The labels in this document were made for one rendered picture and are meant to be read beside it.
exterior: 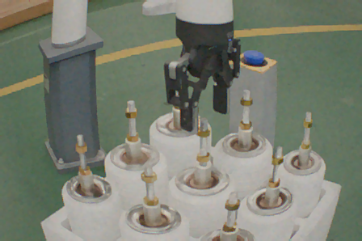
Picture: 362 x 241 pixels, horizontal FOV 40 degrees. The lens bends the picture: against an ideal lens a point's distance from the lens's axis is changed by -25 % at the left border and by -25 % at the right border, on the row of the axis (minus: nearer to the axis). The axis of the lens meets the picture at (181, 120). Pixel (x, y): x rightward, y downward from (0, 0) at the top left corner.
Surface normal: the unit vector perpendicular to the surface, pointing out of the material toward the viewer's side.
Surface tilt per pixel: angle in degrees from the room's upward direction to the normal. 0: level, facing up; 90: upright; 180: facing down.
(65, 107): 90
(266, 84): 90
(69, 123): 90
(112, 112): 0
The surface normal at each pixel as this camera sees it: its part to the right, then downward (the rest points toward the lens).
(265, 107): 0.83, 0.25
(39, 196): -0.01, -0.88
